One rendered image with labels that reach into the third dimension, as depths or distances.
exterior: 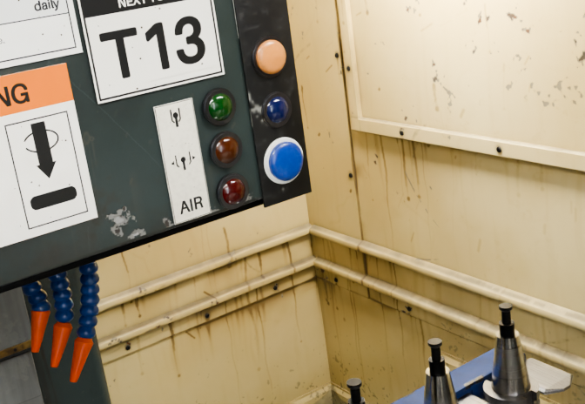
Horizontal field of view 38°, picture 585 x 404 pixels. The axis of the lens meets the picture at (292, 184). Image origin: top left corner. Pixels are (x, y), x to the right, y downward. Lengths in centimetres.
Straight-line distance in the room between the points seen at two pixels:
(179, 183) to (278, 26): 14
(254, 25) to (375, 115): 108
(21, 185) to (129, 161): 8
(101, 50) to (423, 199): 116
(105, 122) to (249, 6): 14
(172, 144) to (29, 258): 12
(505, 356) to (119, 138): 57
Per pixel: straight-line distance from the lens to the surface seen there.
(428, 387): 95
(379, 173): 175
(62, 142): 58
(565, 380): 108
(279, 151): 65
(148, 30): 60
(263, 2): 64
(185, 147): 61
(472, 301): 166
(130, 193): 60
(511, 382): 103
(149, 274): 181
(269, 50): 64
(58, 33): 57
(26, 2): 57
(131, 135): 60
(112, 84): 59
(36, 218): 58
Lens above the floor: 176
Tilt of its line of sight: 17 degrees down
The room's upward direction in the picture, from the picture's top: 8 degrees counter-clockwise
